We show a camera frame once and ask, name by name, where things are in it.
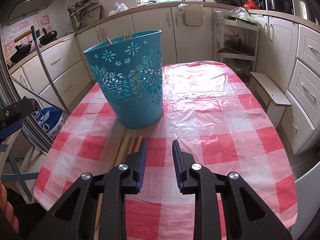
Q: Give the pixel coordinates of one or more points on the white refrigerator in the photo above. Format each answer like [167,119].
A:
[307,192]

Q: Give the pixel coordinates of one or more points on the dark speckled brush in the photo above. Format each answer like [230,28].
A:
[35,105]

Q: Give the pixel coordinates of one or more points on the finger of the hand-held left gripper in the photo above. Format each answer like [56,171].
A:
[10,131]
[17,111]

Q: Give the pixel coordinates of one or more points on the black wok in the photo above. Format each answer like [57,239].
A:
[21,52]
[48,37]

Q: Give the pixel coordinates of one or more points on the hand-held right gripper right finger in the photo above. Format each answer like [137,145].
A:
[176,165]

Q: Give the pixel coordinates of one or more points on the grey metal frame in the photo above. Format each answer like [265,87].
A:
[37,140]

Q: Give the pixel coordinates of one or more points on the person's left forearm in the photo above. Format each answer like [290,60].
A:
[7,210]

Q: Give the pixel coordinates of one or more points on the cream kitchen cabinet row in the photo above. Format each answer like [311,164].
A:
[150,35]

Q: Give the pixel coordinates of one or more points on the cream drawer unit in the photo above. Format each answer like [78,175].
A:
[307,80]

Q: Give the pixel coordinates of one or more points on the wall utensil rack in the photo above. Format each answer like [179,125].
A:
[78,12]

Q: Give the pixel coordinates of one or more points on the blue printed bag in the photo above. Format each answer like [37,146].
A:
[47,122]

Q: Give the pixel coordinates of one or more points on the red plastic bag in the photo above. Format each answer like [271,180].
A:
[250,3]

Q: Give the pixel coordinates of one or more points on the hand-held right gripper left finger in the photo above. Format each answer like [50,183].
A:
[142,165]

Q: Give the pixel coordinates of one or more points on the white hanging bin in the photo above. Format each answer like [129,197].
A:
[192,15]

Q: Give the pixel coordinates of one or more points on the bundle of wooden chopsticks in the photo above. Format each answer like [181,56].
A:
[125,147]

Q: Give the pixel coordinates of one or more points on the dark frying pan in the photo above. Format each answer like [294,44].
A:
[237,48]

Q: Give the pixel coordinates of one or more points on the clear bag of vegetables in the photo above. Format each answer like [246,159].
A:
[241,15]

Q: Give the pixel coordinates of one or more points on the pink wall stickers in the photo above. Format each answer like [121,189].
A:
[42,21]

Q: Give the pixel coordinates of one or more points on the teal cutout plastic basket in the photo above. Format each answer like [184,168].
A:
[140,110]

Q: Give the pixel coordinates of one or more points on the white plastic bag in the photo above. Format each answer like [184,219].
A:
[120,7]

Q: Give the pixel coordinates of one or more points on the red checked plastic tablecloth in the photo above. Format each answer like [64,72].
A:
[212,120]

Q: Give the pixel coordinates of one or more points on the white storage cart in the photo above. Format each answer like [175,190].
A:
[250,26]

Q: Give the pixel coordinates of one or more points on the small white bench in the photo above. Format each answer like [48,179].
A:
[270,92]

